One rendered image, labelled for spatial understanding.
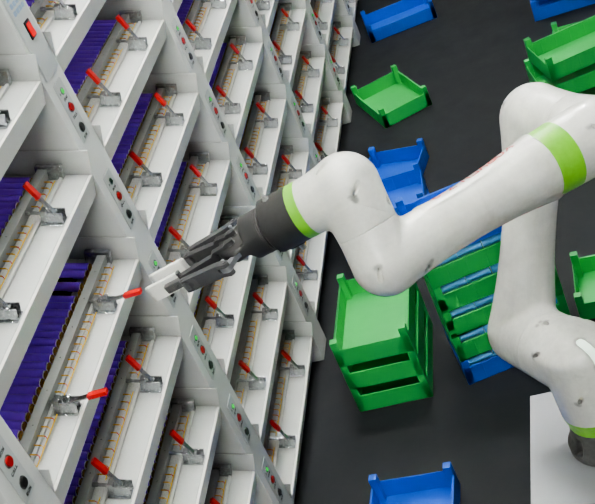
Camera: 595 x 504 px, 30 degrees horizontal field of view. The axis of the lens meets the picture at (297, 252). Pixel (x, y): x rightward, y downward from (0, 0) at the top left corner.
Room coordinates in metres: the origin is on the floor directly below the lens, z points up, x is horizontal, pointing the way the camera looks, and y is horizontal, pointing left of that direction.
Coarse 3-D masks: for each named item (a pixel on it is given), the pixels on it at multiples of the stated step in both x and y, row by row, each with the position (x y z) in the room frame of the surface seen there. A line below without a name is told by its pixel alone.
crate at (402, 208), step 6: (450, 186) 2.42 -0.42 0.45; (438, 192) 2.42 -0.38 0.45; (420, 198) 2.42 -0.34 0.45; (426, 198) 2.42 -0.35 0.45; (396, 204) 2.41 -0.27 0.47; (402, 204) 2.41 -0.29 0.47; (408, 204) 2.43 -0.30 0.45; (414, 204) 2.43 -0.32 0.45; (420, 204) 2.43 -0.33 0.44; (402, 210) 2.41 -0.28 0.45; (408, 210) 2.43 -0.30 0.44; (498, 228) 2.22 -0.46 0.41; (486, 234) 2.22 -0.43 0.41; (492, 234) 2.22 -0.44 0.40
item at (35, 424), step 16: (96, 256) 1.92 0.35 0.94; (96, 272) 1.87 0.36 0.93; (96, 288) 1.84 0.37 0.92; (80, 304) 1.78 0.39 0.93; (80, 320) 1.74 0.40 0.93; (64, 336) 1.70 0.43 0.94; (80, 336) 1.70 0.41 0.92; (64, 352) 1.65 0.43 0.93; (80, 352) 1.66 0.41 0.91; (64, 368) 1.63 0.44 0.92; (48, 384) 1.58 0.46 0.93; (48, 400) 1.54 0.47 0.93; (32, 416) 1.51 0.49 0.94; (32, 432) 1.47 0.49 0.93; (32, 448) 1.45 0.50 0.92
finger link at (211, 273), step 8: (216, 264) 1.53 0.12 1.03; (224, 264) 1.52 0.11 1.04; (200, 272) 1.54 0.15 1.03; (208, 272) 1.54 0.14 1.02; (216, 272) 1.53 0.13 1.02; (232, 272) 1.52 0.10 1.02; (184, 280) 1.56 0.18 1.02; (192, 280) 1.55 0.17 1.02; (200, 280) 1.54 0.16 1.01; (208, 280) 1.54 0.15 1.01; (216, 280) 1.53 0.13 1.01; (192, 288) 1.55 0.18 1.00
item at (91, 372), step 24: (96, 240) 1.95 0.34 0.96; (120, 240) 1.93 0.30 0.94; (120, 264) 1.92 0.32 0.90; (120, 288) 1.84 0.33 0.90; (120, 312) 1.78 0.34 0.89; (96, 336) 1.71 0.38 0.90; (120, 336) 1.76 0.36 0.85; (96, 360) 1.65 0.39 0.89; (72, 384) 1.60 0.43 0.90; (96, 384) 1.60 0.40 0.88; (96, 408) 1.58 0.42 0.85; (48, 432) 1.49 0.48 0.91; (72, 432) 1.48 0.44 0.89; (48, 456) 1.44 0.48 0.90; (72, 456) 1.45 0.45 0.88; (48, 480) 1.36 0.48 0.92
